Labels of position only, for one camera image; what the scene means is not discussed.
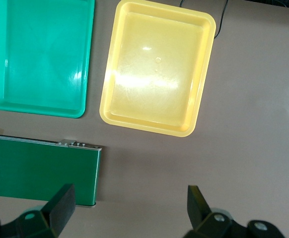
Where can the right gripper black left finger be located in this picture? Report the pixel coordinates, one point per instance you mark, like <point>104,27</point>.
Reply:
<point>60,210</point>

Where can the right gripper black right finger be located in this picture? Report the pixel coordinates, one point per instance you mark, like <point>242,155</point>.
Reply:
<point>199,210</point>

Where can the green conveyor belt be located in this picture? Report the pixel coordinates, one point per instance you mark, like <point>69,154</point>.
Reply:
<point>35,168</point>

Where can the yellow plastic tray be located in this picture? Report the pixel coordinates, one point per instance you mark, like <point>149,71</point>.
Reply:
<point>157,74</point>

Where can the green plastic tray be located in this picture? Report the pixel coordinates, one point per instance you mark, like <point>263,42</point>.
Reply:
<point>42,57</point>

